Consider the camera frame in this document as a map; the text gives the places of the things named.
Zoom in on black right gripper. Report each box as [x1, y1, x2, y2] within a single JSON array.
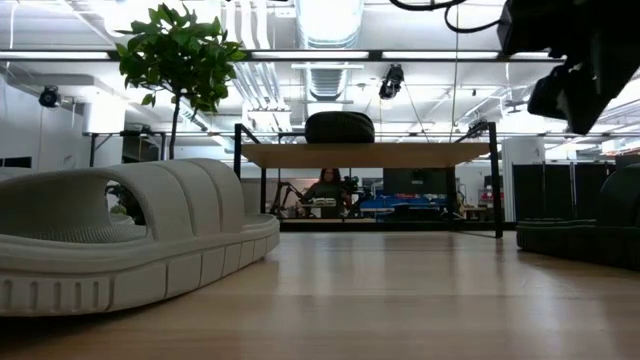
[[497, 0, 640, 136]]

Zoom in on black slide sandal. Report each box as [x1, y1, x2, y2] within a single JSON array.
[[304, 110, 376, 145], [515, 162, 640, 271]]

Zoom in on black partition screens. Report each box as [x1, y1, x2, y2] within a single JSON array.
[[512, 154, 640, 224]]

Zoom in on black monitor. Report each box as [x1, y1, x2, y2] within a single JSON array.
[[382, 168, 451, 197]]

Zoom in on blue storage bins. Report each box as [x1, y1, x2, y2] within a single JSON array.
[[359, 195, 448, 211]]

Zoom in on person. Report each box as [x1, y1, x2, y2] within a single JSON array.
[[299, 167, 354, 220]]

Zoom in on green leafy plant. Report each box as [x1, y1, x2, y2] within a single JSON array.
[[114, 2, 247, 161]]

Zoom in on black plant pot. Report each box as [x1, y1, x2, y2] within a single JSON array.
[[118, 184, 148, 226]]

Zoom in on black ceiling device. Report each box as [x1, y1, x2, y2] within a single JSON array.
[[38, 84, 62, 109]]

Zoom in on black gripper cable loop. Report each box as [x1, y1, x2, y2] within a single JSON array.
[[388, 0, 501, 35]]

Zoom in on black ceiling-hung camera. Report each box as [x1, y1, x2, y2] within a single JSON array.
[[378, 63, 406, 100]]

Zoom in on wooden shelf with black frame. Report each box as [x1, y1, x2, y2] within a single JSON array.
[[233, 121, 505, 240]]

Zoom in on black aluminium rig frame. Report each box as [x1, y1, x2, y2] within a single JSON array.
[[277, 221, 519, 232]]

